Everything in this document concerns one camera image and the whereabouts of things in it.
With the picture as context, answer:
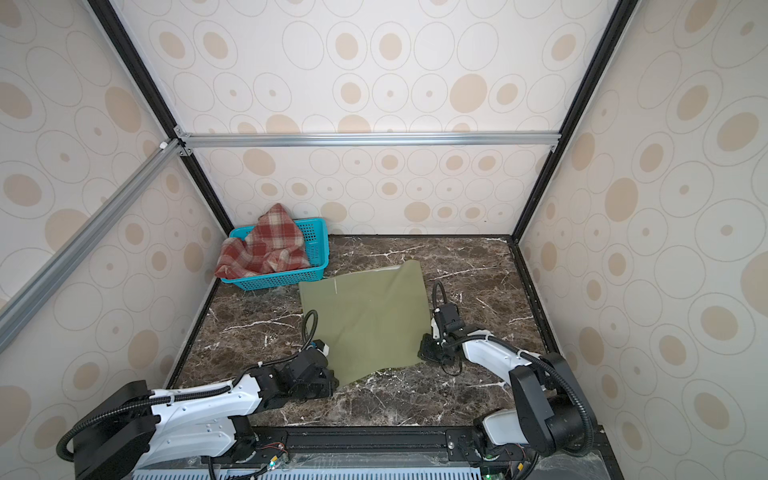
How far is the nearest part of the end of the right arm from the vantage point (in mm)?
662

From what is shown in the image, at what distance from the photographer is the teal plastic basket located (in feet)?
3.28

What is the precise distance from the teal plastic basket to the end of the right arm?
438 mm
